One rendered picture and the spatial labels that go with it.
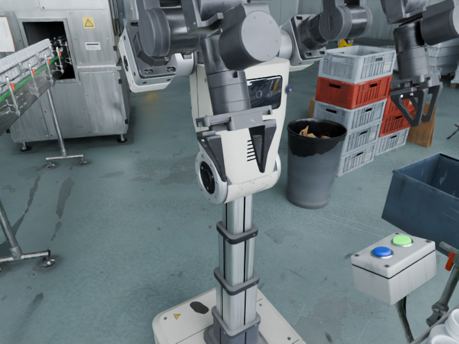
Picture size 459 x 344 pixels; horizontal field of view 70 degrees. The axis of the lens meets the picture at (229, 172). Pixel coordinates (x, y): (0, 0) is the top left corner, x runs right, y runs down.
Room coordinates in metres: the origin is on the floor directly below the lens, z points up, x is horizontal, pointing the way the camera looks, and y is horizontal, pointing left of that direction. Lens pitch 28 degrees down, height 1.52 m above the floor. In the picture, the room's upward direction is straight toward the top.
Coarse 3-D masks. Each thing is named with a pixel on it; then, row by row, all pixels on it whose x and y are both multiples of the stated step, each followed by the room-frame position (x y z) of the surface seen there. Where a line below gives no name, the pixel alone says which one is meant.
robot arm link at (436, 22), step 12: (396, 0) 0.73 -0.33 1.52; (456, 0) 0.66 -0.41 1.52; (396, 12) 0.72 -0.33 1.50; (420, 12) 0.70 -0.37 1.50; (432, 12) 0.68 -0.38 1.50; (444, 12) 0.66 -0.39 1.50; (456, 12) 0.65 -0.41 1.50; (432, 24) 0.67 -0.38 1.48; (444, 24) 0.65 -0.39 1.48; (456, 24) 0.64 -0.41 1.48; (432, 36) 0.67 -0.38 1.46; (444, 36) 0.65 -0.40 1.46; (456, 36) 0.65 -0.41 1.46
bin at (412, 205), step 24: (408, 168) 1.14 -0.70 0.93; (432, 168) 1.24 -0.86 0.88; (456, 168) 1.18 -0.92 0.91; (408, 192) 1.02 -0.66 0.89; (432, 192) 0.96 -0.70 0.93; (456, 192) 1.15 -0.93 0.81; (384, 216) 1.08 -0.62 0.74; (408, 216) 1.00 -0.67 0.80; (432, 216) 0.94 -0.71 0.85; (456, 216) 0.88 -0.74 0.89; (432, 240) 0.92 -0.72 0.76; (456, 240) 0.86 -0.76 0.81
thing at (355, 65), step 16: (336, 48) 3.18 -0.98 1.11; (352, 48) 3.35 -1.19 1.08; (368, 48) 3.32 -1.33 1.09; (384, 48) 3.20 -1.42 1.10; (320, 64) 3.03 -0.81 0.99; (336, 64) 2.91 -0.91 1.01; (352, 64) 2.79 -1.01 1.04; (368, 64) 2.84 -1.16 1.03; (384, 64) 3.00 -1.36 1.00; (352, 80) 2.76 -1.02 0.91; (368, 80) 2.86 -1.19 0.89
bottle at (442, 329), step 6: (456, 312) 0.29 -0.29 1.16; (450, 318) 0.28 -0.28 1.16; (456, 318) 0.29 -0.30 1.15; (444, 324) 0.30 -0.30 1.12; (450, 324) 0.28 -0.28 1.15; (456, 324) 0.27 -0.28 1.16; (432, 330) 0.29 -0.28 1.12; (438, 330) 0.29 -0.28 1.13; (444, 330) 0.28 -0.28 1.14; (450, 330) 0.27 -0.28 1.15; (456, 330) 0.27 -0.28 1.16; (432, 336) 0.28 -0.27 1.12; (450, 336) 0.27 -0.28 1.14; (456, 336) 0.27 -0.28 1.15; (426, 342) 0.29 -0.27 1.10
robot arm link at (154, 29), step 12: (144, 0) 0.61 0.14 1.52; (156, 0) 0.62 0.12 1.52; (168, 0) 0.66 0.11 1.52; (180, 0) 0.67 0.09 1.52; (144, 12) 0.61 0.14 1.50; (156, 12) 0.60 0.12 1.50; (144, 24) 0.62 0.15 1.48; (156, 24) 0.59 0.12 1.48; (144, 36) 0.62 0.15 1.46; (156, 36) 0.59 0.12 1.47; (168, 36) 0.60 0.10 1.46; (204, 36) 0.63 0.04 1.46; (144, 48) 0.63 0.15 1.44; (156, 48) 0.59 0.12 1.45; (168, 48) 0.60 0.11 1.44
